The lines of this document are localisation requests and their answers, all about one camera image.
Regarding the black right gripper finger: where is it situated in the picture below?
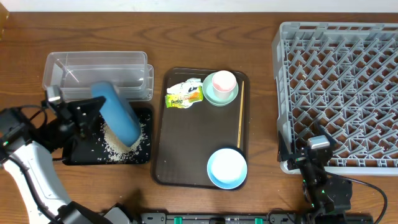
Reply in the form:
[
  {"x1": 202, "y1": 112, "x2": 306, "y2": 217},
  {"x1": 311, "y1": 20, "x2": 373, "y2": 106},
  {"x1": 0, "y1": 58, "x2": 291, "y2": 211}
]
[
  {"x1": 277, "y1": 131, "x2": 294, "y2": 170},
  {"x1": 315, "y1": 123, "x2": 336, "y2": 146}
]

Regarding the dark blue plate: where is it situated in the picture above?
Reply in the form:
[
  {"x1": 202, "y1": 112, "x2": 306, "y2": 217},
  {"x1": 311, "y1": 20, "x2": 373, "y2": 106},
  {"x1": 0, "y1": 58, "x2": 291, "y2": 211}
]
[{"x1": 90, "y1": 82, "x2": 141, "y2": 146}]

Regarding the light blue bowl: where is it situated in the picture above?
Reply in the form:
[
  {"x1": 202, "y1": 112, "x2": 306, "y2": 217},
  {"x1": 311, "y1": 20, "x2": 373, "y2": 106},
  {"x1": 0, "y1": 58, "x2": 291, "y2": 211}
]
[{"x1": 206, "y1": 148, "x2": 248, "y2": 190}]

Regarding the pink cup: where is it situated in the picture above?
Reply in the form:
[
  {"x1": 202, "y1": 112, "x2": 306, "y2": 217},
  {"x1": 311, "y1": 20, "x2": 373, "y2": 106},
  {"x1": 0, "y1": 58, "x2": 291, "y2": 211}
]
[{"x1": 212, "y1": 70, "x2": 237, "y2": 100}]

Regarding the mint green bowl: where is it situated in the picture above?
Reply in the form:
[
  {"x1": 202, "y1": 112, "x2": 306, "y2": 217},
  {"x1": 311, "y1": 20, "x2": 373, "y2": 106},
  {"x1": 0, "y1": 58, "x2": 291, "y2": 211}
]
[{"x1": 203, "y1": 72, "x2": 239, "y2": 106}]

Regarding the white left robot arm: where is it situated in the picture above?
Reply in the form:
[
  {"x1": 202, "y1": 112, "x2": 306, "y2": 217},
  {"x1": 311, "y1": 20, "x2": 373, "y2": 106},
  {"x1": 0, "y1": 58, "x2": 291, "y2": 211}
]
[{"x1": 1, "y1": 96, "x2": 135, "y2": 224}]

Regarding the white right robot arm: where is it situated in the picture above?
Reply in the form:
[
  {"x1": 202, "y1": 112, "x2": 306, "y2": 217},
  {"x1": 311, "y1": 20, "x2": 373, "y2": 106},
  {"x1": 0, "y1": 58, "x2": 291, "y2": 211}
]
[{"x1": 278, "y1": 125, "x2": 373, "y2": 224}]

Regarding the grey dishwasher rack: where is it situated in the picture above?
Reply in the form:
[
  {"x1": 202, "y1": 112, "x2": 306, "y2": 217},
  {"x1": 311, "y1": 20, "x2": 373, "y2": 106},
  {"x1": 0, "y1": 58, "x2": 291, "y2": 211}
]
[{"x1": 272, "y1": 22, "x2": 397, "y2": 176}]

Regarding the black plastic tray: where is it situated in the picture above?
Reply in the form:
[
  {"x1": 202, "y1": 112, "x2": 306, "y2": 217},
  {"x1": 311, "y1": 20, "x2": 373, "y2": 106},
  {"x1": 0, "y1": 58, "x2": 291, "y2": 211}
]
[{"x1": 62, "y1": 108, "x2": 153, "y2": 166}]

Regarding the clear plastic bin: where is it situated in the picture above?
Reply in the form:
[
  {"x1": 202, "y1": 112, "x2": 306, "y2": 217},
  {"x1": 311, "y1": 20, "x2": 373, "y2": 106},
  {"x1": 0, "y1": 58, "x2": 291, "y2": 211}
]
[{"x1": 42, "y1": 51, "x2": 154, "y2": 91}]

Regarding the pile of rice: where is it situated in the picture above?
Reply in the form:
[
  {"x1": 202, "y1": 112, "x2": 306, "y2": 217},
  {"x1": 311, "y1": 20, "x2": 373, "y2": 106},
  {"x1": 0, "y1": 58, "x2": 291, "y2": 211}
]
[{"x1": 100, "y1": 123, "x2": 150, "y2": 164}]

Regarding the wooden chopstick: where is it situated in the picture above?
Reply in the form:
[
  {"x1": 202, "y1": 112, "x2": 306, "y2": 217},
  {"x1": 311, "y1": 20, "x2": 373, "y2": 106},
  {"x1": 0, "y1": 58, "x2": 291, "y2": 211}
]
[{"x1": 237, "y1": 81, "x2": 244, "y2": 148}]

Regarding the yellow snack wrapper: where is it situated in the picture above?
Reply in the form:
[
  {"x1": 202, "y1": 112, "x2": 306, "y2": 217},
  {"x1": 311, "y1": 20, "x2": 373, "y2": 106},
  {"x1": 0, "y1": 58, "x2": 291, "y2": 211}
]
[{"x1": 165, "y1": 86, "x2": 203, "y2": 109}]

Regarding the brown serving tray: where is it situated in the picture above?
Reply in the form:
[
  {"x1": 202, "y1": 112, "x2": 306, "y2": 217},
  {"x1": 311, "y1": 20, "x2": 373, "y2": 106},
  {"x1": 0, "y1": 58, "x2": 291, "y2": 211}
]
[{"x1": 151, "y1": 71, "x2": 250, "y2": 189}]

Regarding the crumpled white tissue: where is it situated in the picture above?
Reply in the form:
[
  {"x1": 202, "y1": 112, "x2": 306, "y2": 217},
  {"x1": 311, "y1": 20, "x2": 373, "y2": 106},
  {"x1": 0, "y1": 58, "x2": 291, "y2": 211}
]
[{"x1": 167, "y1": 78, "x2": 203, "y2": 95}]

